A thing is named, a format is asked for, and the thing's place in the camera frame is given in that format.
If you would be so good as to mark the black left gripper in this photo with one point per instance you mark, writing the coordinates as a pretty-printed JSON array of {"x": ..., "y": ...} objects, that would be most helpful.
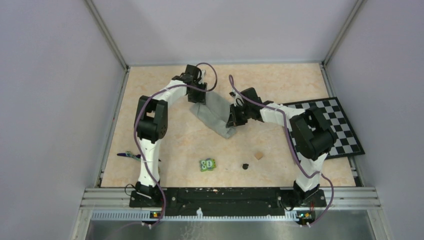
[{"x": 200, "y": 98}]

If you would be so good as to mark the green owl toy block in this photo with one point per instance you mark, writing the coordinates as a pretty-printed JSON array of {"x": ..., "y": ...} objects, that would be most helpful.
[{"x": 208, "y": 164}]

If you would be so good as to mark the grey-green cloth napkin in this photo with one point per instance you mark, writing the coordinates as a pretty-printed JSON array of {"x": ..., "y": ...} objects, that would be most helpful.
[{"x": 214, "y": 114}]

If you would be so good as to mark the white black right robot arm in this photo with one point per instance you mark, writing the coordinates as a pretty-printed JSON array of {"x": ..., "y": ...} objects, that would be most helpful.
[{"x": 309, "y": 134}]

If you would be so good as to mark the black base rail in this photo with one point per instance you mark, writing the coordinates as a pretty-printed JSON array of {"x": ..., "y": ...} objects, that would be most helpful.
[{"x": 227, "y": 201}]

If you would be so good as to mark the black white checkerboard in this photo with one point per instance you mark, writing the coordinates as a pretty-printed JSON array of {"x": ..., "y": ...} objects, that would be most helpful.
[{"x": 347, "y": 143}]

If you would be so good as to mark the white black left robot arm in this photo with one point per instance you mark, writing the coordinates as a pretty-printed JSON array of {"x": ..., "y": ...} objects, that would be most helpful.
[{"x": 151, "y": 124}]

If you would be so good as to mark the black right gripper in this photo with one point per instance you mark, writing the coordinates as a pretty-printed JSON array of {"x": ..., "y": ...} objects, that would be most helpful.
[{"x": 233, "y": 120}]

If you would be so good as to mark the blue pen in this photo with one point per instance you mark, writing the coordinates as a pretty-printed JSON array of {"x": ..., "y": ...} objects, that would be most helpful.
[{"x": 129, "y": 154}]

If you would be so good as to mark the aluminium frame rail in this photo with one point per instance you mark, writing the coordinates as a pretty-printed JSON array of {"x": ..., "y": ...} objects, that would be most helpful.
[{"x": 113, "y": 204}]

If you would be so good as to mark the small tan wooden block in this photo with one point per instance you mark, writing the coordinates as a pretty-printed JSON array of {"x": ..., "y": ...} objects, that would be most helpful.
[{"x": 258, "y": 155}]

